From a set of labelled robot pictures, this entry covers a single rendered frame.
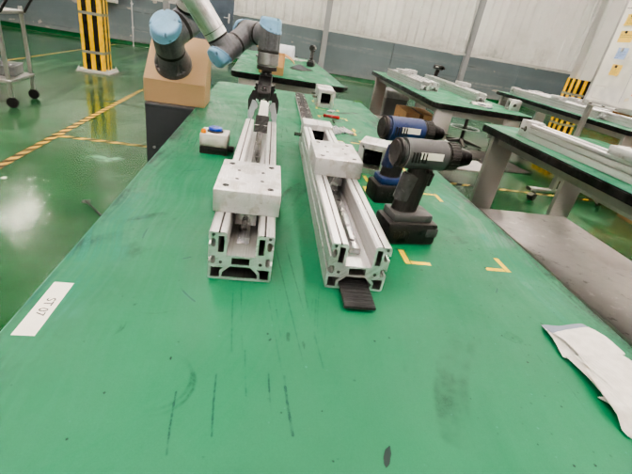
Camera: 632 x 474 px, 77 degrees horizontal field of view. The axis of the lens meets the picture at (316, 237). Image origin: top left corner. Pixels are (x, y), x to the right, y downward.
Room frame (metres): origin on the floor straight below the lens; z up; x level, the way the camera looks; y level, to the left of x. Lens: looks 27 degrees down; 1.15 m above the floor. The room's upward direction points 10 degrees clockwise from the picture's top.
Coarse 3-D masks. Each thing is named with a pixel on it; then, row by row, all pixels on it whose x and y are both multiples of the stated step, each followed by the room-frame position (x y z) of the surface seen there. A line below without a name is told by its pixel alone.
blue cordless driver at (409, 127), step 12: (384, 120) 1.00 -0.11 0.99; (396, 120) 1.00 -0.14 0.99; (408, 120) 1.01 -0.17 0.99; (420, 120) 1.03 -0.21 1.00; (384, 132) 0.98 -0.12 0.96; (396, 132) 0.99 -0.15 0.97; (408, 132) 1.00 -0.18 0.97; (420, 132) 1.01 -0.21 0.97; (432, 132) 1.02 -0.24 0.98; (444, 132) 1.05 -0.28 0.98; (384, 156) 1.01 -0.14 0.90; (384, 168) 1.01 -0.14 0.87; (396, 168) 1.01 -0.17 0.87; (372, 180) 1.02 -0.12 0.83; (384, 180) 0.99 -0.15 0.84; (396, 180) 1.00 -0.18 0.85; (372, 192) 0.99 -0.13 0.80; (384, 192) 0.98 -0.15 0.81
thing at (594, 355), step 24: (552, 336) 0.52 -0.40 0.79; (576, 336) 0.52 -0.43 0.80; (600, 336) 0.53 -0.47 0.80; (576, 360) 0.47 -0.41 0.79; (600, 360) 0.47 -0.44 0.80; (624, 360) 0.48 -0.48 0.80; (600, 384) 0.42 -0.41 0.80; (624, 384) 0.42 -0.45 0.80; (624, 408) 0.38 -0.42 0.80; (624, 432) 0.35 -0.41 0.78
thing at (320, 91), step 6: (318, 90) 2.30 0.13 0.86; (324, 90) 2.29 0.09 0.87; (330, 90) 2.29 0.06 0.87; (312, 96) 2.31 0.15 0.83; (318, 96) 2.28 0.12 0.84; (324, 96) 2.31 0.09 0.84; (330, 96) 2.32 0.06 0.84; (318, 102) 2.28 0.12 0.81; (324, 102) 2.32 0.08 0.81; (330, 102) 2.30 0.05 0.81; (330, 108) 2.30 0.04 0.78
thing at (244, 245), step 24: (240, 144) 1.00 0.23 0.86; (264, 144) 1.19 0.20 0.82; (216, 216) 0.57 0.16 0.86; (264, 216) 0.60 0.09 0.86; (216, 240) 0.52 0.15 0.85; (240, 240) 0.57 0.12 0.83; (264, 240) 0.59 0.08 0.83; (216, 264) 0.52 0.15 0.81; (240, 264) 0.53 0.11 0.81; (264, 264) 0.54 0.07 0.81
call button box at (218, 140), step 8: (208, 128) 1.20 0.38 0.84; (200, 136) 1.13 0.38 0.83; (208, 136) 1.14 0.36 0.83; (216, 136) 1.14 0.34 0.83; (224, 136) 1.15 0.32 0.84; (200, 144) 1.13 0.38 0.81; (208, 144) 1.14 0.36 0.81; (216, 144) 1.14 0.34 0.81; (224, 144) 1.14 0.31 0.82; (200, 152) 1.13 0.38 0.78; (208, 152) 1.14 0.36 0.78; (216, 152) 1.14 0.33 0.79; (224, 152) 1.15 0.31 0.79
